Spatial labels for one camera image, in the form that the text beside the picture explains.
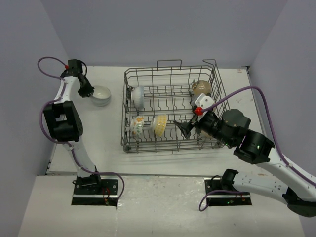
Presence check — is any yellow dotted bowl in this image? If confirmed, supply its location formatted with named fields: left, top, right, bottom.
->
left=151, top=114, right=167, bottom=137

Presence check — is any light blue bowl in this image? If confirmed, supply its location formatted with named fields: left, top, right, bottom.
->
left=92, top=85, right=111, bottom=100
left=90, top=96, right=111, bottom=107

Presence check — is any orange green floral bowl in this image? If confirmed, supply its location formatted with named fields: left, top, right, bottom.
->
left=129, top=116, right=145, bottom=138

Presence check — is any light blue bowl rack end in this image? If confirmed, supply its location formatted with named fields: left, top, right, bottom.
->
left=131, top=86, right=144, bottom=109

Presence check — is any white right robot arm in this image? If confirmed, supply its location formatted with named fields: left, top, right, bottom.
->
left=174, top=109, right=316, bottom=217

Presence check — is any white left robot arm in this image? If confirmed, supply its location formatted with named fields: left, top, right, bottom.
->
left=38, top=57, right=103, bottom=194

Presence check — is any plain beige bowl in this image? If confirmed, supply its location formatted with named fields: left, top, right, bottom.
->
left=201, top=130, right=213, bottom=139

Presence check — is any beige bowl with flower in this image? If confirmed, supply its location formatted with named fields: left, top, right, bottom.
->
left=192, top=80, right=212, bottom=95

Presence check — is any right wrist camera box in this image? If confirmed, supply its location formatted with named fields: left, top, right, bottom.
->
left=191, top=93, right=215, bottom=116

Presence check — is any grey wire dish rack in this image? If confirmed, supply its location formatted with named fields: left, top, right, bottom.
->
left=120, top=59, right=226, bottom=153

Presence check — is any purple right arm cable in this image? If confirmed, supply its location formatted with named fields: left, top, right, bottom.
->
left=193, top=85, right=316, bottom=212

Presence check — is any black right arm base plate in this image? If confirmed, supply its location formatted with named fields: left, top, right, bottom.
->
left=204, top=175, right=252, bottom=206

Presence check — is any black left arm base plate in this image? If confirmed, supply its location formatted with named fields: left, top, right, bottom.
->
left=71, top=175, right=119, bottom=207

